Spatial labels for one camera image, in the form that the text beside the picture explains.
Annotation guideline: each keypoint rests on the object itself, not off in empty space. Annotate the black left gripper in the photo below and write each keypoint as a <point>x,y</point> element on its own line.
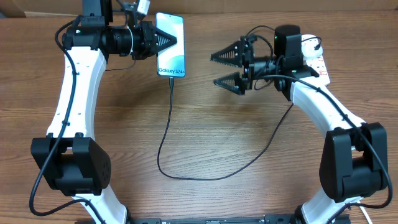
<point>148,33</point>

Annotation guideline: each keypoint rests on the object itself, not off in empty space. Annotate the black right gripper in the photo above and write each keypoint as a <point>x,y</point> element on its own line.
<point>243,55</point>

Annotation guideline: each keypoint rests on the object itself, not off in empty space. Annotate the blue screen smartphone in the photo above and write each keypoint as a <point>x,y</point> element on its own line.
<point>171,62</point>

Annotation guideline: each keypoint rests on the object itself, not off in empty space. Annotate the white power strip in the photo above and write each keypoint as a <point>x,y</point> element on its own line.
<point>318,64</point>

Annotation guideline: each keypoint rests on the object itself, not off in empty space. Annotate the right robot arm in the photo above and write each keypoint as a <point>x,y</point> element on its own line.
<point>354,162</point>

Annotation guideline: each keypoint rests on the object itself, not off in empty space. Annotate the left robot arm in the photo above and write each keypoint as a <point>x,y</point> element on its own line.
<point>68,157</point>

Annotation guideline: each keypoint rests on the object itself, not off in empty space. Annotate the brown cardboard backdrop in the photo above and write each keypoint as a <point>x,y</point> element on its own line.
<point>28,8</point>

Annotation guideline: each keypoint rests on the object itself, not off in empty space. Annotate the white USB wall charger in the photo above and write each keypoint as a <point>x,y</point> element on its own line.
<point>311,46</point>

